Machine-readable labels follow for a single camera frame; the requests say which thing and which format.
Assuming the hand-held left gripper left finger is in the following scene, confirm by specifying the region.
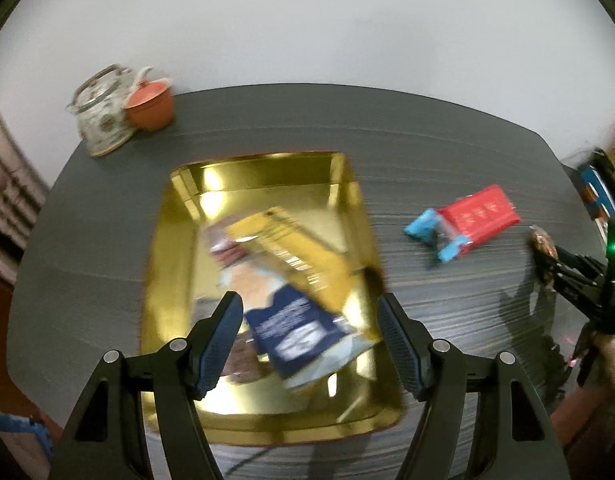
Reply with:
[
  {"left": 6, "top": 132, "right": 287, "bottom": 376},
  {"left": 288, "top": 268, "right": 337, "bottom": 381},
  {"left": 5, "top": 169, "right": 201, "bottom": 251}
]
[{"left": 48, "top": 290, "right": 245, "bottom": 480}]

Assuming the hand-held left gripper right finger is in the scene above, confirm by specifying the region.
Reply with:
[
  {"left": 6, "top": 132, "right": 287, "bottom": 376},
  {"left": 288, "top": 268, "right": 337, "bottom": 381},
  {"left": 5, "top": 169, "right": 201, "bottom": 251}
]
[{"left": 376, "top": 292, "right": 571, "bottom": 480}]

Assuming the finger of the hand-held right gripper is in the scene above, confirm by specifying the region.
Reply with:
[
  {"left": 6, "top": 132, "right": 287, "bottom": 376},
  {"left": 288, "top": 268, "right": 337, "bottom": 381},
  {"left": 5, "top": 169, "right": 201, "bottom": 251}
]
[
  {"left": 531, "top": 247, "right": 608, "bottom": 327},
  {"left": 555, "top": 245, "right": 611, "bottom": 281}
]

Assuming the dark speckled snack packet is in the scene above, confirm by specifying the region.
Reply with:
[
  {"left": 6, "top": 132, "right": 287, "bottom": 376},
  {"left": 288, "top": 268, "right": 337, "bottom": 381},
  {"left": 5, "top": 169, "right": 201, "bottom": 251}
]
[{"left": 222, "top": 335, "right": 273, "bottom": 386}]

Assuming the orange patterned snack packet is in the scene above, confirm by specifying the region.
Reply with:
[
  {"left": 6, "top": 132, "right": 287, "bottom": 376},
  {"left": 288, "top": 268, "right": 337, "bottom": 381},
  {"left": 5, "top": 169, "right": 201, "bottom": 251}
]
[{"left": 528, "top": 225, "right": 561, "bottom": 286}]

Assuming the navy white snack packet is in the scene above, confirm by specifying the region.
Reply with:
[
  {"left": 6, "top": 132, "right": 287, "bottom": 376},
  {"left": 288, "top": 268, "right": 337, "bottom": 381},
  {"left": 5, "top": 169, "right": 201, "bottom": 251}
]
[{"left": 242, "top": 282, "right": 383, "bottom": 393}]

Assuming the gold metal tray tin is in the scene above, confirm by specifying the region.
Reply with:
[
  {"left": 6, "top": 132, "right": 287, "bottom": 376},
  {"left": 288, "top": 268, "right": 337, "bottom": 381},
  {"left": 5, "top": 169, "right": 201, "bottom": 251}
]
[{"left": 139, "top": 150, "right": 407, "bottom": 447}]

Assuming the yellow snack packet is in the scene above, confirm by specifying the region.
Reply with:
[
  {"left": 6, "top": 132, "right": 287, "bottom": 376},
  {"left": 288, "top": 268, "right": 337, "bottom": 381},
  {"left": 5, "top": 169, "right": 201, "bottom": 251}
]
[{"left": 225, "top": 206, "right": 383, "bottom": 346}]

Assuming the person's right forearm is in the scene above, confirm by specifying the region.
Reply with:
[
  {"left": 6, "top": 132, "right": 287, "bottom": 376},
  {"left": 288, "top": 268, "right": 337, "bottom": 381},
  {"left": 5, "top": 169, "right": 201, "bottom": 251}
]
[{"left": 550, "top": 385, "right": 615, "bottom": 453}]

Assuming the person's right hand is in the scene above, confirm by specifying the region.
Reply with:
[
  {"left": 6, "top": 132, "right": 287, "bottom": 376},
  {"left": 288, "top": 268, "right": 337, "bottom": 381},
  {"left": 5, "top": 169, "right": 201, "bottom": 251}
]
[{"left": 592, "top": 332, "right": 615, "bottom": 391}]

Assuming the blue box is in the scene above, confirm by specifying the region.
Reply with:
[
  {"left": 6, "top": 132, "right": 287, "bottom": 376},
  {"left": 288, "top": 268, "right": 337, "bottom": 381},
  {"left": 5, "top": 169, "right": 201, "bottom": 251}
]
[{"left": 577, "top": 162, "right": 615, "bottom": 223}]

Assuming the pale pink snack packet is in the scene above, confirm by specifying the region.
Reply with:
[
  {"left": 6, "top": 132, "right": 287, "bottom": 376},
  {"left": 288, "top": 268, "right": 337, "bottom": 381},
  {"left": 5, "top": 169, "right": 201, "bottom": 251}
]
[{"left": 202, "top": 217, "right": 283, "bottom": 306}]

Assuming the red snack packet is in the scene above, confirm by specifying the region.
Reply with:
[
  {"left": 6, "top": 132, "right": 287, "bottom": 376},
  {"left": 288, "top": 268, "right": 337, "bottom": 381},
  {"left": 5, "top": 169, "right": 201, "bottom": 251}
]
[{"left": 435, "top": 185, "right": 522, "bottom": 251}]

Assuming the blue candy packet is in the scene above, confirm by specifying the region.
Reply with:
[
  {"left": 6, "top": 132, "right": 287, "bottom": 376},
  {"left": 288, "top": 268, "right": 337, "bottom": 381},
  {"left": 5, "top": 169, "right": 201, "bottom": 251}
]
[{"left": 404, "top": 208, "right": 471, "bottom": 263}]

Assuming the blue white object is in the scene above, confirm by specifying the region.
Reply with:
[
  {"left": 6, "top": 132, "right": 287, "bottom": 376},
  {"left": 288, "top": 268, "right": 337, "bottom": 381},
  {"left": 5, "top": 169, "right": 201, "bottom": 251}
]
[{"left": 0, "top": 407, "right": 56, "bottom": 461}]

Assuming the orange lidded tea cup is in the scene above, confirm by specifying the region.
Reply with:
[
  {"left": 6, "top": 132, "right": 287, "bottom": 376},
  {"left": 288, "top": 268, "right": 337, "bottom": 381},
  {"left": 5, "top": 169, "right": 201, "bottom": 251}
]
[{"left": 124, "top": 78, "right": 176, "bottom": 132}]

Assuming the floral porcelain teapot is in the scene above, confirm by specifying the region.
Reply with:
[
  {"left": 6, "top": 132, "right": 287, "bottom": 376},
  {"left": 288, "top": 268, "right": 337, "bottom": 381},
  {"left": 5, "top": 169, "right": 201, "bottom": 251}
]
[{"left": 66, "top": 64, "right": 153, "bottom": 157}]

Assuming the beige patterned curtain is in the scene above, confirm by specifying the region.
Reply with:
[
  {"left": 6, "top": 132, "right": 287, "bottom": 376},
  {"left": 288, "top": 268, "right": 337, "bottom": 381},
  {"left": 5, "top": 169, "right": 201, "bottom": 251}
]
[{"left": 0, "top": 85, "right": 48, "bottom": 281}]

